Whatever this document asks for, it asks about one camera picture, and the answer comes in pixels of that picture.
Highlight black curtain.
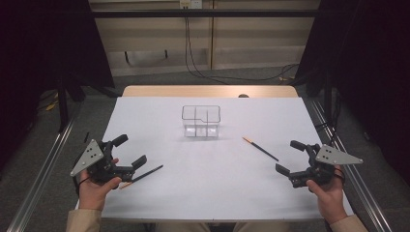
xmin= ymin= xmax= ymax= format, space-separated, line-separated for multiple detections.
xmin=294 ymin=0 xmax=410 ymax=185
xmin=0 ymin=0 xmax=115 ymax=168

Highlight person's left hand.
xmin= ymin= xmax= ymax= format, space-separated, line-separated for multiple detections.
xmin=77 ymin=158 xmax=124 ymax=212

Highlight person's right leg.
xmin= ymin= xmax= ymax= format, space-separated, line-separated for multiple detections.
xmin=233 ymin=221 xmax=293 ymax=232

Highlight black cables at stand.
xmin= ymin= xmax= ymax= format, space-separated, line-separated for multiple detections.
xmin=313 ymin=93 xmax=342 ymax=146

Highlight white wall outlet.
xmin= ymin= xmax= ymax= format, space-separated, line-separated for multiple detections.
xmin=179 ymin=0 xmax=203 ymax=10

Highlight black metal stand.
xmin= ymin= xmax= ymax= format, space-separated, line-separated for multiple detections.
xmin=57 ymin=72 xmax=71 ymax=133
xmin=323 ymin=69 xmax=334 ymax=125

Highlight black floor cable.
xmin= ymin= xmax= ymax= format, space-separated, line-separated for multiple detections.
xmin=187 ymin=16 xmax=301 ymax=83
xmin=184 ymin=16 xmax=226 ymax=85

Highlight white table sheet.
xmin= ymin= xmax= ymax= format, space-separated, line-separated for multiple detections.
xmin=74 ymin=96 xmax=355 ymax=222

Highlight person's right hand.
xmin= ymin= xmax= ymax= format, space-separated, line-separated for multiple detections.
xmin=306 ymin=173 xmax=350 ymax=225

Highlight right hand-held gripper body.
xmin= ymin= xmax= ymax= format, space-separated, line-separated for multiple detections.
xmin=289 ymin=144 xmax=365 ymax=189

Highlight person's left leg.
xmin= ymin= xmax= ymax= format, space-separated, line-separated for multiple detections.
xmin=156 ymin=221 xmax=211 ymax=232

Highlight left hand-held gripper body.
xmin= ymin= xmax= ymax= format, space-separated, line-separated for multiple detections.
xmin=70 ymin=138 xmax=135 ymax=186

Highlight black horizontal bar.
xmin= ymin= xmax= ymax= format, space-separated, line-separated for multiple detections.
xmin=91 ymin=9 xmax=323 ymax=18

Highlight person's leg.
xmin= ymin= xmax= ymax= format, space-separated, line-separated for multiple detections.
xmin=233 ymin=221 xmax=293 ymax=232
xmin=156 ymin=221 xmax=211 ymax=232

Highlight clear plastic pen organizer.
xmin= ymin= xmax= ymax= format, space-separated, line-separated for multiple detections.
xmin=181 ymin=104 xmax=222 ymax=139

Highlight black pencil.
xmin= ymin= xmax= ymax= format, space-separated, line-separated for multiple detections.
xmin=242 ymin=136 xmax=280 ymax=162
xmin=118 ymin=164 xmax=164 ymax=189

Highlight aluminium floor rail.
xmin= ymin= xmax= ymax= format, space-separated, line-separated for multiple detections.
xmin=6 ymin=105 xmax=81 ymax=232
xmin=310 ymin=100 xmax=393 ymax=232

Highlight wooden table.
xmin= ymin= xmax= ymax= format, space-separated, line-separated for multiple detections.
xmin=121 ymin=84 xmax=299 ymax=99

